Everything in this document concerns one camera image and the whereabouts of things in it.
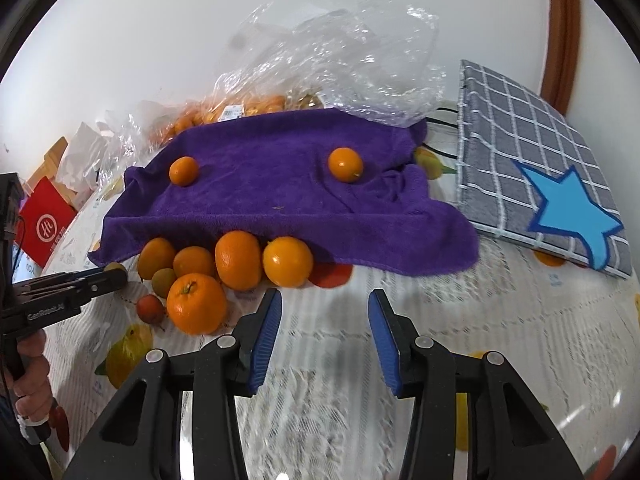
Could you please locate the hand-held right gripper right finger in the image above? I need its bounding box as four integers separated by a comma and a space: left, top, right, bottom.
367, 289, 586, 480

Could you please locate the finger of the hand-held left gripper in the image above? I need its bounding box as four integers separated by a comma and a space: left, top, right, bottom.
12, 266, 129, 309

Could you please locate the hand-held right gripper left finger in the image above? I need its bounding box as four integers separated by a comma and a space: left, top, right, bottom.
62, 287, 283, 480

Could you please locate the small red fruit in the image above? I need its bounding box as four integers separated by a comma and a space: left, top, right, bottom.
136, 294, 166, 325

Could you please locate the small orange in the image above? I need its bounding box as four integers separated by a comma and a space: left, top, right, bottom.
137, 237, 177, 281
168, 156, 201, 188

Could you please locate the small green fruit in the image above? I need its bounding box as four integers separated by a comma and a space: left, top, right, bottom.
151, 268, 177, 299

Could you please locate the orange with green stem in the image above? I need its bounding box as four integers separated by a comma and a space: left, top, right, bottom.
166, 273, 228, 336

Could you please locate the large orange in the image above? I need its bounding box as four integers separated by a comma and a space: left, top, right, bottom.
215, 230, 264, 292

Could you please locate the purple towel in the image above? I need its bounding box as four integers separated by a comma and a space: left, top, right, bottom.
87, 107, 481, 278

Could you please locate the person's left hand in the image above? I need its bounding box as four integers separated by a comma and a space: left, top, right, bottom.
13, 331, 54, 420

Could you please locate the red box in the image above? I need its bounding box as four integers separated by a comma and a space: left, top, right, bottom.
15, 177, 78, 268

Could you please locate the fruit print tablecloth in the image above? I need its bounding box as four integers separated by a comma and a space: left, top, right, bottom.
30, 105, 640, 480

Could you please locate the white paper bag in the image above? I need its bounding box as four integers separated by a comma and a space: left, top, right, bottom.
57, 121, 108, 196

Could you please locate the light wooden box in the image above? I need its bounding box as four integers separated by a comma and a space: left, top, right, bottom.
22, 136, 68, 196

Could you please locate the bag of kumquats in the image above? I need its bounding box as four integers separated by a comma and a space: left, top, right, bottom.
97, 94, 326, 191

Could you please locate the grey checked cushion blue star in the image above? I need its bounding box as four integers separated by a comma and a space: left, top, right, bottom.
456, 59, 633, 281

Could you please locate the clear plastic bag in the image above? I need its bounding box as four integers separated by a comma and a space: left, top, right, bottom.
215, 2, 447, 128

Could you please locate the brown wooden door frame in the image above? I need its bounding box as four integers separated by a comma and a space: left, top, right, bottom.
542, 0, 582, 116

